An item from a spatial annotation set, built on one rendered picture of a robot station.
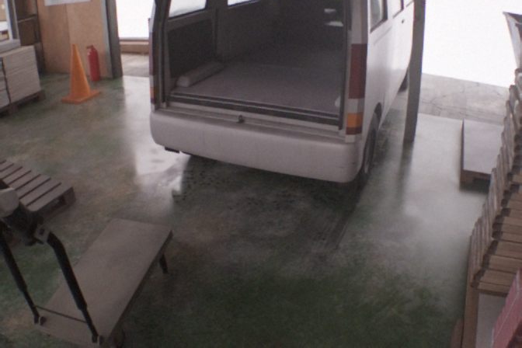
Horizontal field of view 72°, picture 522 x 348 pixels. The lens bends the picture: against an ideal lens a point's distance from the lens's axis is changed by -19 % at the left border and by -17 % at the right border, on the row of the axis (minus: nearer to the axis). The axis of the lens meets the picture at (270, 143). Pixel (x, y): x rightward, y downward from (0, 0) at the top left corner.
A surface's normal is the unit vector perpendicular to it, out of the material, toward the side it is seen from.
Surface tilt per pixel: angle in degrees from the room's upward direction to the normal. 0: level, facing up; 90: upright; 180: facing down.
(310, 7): 93
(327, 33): 90
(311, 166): 92
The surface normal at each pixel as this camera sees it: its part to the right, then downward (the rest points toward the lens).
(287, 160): -0.36, 0.41
